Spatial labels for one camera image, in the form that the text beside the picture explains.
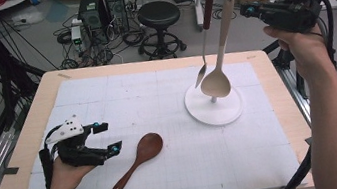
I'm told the dark brown wooden spoon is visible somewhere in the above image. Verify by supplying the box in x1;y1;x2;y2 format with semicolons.
103;130;171;189

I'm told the white utensil rack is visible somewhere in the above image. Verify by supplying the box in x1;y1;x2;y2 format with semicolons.
169;0;280;131

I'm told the grey tape piece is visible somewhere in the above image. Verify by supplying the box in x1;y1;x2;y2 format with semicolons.
303;136;316;147
0;164;21;178

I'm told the metal spatula with brown handle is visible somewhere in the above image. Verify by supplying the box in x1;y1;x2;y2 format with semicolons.
182;0;233;89

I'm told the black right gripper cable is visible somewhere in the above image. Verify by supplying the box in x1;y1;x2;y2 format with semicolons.
244;0;337;189

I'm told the black round stool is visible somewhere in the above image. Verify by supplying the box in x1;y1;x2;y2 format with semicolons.
131;0;189;63

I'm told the small white device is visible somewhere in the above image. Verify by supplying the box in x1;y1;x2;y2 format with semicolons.
68;24;84;45

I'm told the black computer tower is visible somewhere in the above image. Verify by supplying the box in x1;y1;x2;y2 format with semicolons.
103;0;131;36
75;0;110;47

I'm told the white grid mat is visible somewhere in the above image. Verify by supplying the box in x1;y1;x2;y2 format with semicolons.
2;46;309;189

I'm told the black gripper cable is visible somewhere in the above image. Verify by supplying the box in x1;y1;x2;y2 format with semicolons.
34;124;70;189
244;0;337;189

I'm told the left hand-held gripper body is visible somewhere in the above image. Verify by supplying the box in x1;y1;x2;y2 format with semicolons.
41;110;111;174

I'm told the person's left hand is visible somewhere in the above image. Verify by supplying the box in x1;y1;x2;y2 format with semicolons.
44;151;100;189

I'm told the white flat board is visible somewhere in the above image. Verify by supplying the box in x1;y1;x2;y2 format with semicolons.
319;0;337;13

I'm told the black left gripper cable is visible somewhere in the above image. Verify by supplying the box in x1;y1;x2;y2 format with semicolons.
34;124;70;189

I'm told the tangle of black floor cables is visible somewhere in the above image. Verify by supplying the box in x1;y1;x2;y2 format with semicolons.
48;0;159;73

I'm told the person's right hand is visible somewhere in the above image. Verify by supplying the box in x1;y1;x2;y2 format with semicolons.
262;17;337;86

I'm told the light wooden ladle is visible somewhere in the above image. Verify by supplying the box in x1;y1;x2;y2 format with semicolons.
187;0;250;102

